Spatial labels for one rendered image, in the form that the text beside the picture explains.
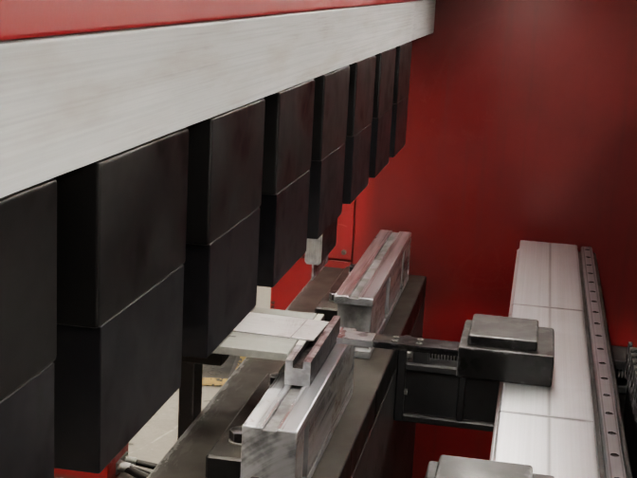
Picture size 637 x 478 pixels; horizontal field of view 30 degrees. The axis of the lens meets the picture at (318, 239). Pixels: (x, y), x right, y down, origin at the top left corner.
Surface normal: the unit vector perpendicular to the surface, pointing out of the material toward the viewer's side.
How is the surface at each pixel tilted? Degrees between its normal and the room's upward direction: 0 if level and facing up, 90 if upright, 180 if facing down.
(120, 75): 90
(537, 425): 0
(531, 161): 90
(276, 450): 90
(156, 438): 0
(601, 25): 90
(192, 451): 0
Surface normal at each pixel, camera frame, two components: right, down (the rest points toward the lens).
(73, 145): 0.98, 0.09
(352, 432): 0.05, -0.98
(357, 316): -0.19, 0.20
